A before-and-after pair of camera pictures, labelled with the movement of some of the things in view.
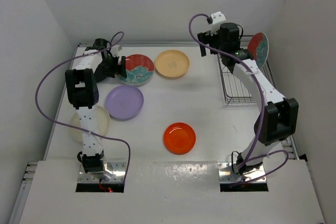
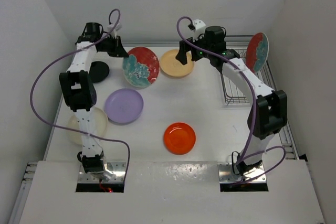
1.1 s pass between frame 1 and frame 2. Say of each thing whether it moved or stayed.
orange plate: stayed
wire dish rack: stayed
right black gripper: moved
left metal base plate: stayed
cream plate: stayed
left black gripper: moved
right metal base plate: stayed
